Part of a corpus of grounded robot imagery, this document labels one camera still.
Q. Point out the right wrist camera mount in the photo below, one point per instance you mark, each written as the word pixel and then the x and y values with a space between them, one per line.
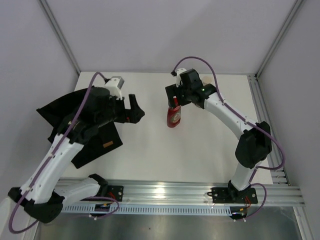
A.
pixel 177 74

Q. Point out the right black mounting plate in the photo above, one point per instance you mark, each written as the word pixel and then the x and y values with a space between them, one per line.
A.
pixel 224 195

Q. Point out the black canvas bag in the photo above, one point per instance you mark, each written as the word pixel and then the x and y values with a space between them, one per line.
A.
pixel 105 141

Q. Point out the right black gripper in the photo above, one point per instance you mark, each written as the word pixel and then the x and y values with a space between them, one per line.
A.
pixel 172 90

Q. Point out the red dish soap bottle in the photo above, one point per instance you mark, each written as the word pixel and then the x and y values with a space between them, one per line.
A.
pixel 174 114

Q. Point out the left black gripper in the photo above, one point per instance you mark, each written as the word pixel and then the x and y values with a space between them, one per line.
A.
pixel 133 115

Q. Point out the right frame post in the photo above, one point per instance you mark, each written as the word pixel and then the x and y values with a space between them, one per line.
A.
pixel 281 34

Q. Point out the frame post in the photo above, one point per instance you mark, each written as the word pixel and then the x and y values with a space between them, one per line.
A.
pixel 48 13
pixel 281 34

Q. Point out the slotted cable duct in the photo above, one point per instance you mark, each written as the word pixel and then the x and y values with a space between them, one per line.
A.
pixel 135 209

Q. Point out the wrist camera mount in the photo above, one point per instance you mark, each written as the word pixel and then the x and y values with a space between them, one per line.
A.
pixel 114 86
pixel 177 74

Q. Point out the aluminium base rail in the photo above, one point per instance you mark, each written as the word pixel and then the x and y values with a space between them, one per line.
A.
pixel 139 192

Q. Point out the black mounting plate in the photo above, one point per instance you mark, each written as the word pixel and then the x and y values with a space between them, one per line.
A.
pixel 224 195
pixel 115 192

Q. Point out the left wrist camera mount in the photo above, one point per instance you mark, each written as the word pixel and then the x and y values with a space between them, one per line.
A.
pixel 114 86

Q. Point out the left frame post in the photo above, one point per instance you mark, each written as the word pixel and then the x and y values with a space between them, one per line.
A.
pixel 48 13

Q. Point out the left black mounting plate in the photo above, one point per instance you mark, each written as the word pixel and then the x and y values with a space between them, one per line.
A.
pixel 115 192

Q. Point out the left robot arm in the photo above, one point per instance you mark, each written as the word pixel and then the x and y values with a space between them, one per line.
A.
pixel 83 123

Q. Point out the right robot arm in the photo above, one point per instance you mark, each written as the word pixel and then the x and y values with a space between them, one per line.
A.
pixel 253 146

